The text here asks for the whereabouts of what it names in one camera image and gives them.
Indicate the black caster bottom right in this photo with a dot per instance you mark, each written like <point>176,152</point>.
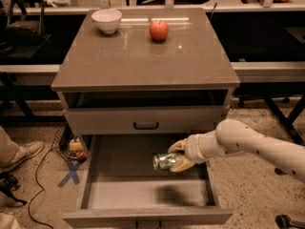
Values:
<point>285,222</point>

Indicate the black chair on left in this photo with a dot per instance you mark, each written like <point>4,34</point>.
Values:
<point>23,37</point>

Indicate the black stand leg right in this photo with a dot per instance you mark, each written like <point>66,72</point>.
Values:
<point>287,122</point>

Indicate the blue tape cross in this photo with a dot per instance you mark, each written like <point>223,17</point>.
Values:
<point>73,166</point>

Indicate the person's shoe and leg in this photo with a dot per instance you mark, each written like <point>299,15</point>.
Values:
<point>13,154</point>

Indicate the open grey middle drawer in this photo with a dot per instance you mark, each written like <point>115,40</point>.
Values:
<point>121,188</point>

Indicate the grey drawer cabinet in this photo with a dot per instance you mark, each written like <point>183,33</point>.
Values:
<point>128,69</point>

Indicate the closed grey top drawer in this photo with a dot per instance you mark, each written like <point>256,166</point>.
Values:
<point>125,121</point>

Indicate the green can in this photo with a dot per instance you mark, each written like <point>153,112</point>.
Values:
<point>164,162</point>

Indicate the white ceramic bowl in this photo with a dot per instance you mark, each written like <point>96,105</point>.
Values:
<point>107,20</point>

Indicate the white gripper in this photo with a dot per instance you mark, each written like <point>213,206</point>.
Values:
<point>193,147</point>

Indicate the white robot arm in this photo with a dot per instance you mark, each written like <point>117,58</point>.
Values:
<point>232,137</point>

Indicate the red apple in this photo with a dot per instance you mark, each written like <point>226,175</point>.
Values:
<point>158,30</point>

